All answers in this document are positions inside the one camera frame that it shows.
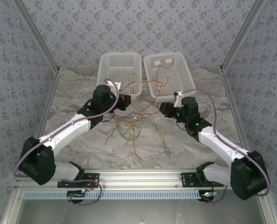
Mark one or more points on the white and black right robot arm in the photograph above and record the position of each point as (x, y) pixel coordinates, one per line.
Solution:
(222, 144)

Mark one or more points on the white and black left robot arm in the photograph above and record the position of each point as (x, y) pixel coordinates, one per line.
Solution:
(66, 130)

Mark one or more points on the white perforated plastic basket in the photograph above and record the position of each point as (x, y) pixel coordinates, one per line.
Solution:
(105, 70)
(182, 77)

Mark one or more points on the white rectangular label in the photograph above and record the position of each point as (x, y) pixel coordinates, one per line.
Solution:
(169, 60)
(157, 62)

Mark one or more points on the small circuit board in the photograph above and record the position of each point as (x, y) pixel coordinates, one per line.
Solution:
(207, 196)
(76, 196)

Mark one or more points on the grey metal front panel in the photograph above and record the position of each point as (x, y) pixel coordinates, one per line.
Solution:
(138, 212)

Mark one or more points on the aluminium side rail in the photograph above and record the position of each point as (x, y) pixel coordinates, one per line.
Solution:
(233, 105)
(50, 98)

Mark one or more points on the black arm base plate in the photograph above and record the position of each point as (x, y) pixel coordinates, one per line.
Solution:
(89, 180)
(189, 179)

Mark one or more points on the aluminium front rail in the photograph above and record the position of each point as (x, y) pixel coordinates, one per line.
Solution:
(138, 178)

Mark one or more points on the aluminium frame post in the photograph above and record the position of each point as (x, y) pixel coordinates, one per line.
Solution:
(37, 35)
(242, 35)

